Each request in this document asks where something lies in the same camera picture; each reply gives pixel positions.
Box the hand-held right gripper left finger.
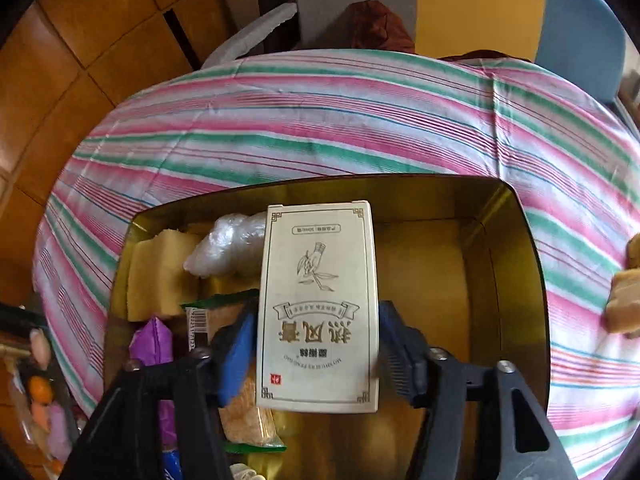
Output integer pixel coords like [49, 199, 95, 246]
[70, 310, 256, 480]

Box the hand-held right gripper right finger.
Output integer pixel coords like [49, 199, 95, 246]
[378, 301, 578, 480]

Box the green-edged snack packet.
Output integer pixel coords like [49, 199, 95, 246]
[180, 290, 287, 454]

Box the cream printed carton box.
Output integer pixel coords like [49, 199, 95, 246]
[256, 201, 379, 414]

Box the purple packet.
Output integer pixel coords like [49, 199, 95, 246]
[129, 316, 177, 461]

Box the black and gold metal tin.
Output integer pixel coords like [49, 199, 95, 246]
[102, 175, 551, 480]

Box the clear plastic bag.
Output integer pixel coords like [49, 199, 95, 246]
[184, 211, 268, 279]

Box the yellow sponge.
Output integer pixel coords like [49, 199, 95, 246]
[126, 227, 202, 322]

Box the clear bag of colourful items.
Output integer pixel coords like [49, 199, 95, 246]
[10, 327, 82, 476]

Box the striped bed sheet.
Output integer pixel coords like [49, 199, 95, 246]
[32, 50, 640, 480]

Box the yellow brown small toy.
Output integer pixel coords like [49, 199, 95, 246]
[604, 232, 640, 335]

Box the dark red crumpled cloth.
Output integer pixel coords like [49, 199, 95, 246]
[347, 0, 417, 54]

